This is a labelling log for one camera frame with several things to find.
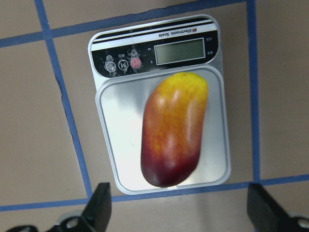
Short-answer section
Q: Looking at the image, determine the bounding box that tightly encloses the red yellow mango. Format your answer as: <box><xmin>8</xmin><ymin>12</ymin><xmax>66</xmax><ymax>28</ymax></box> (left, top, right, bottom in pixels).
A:
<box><xmin>140</xmin><ymin>72</ymin><xmax>208</xmax><ymax>188</ymax></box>

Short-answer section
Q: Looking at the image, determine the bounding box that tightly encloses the silver digital kitchen scale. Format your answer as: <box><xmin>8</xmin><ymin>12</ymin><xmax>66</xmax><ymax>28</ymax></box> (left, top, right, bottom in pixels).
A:
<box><xmin>88</xmin><ymin>14</ymin><xmax>231</xmax><ymax>195</ymax></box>

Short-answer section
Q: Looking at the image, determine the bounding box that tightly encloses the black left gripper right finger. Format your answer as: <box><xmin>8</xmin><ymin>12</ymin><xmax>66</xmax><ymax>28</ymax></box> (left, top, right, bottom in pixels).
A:
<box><xmin>247</xmin><ymin>183</ymin><xmax>309</xmax><ymax>232</ymax></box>

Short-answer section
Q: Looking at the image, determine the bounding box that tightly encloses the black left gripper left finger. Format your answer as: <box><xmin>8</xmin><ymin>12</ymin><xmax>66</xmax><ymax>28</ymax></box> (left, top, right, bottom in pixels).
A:
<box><xmin>49</xmin><ymin>182</ymin><xmax>112</xmax><ymax>232</ymax></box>

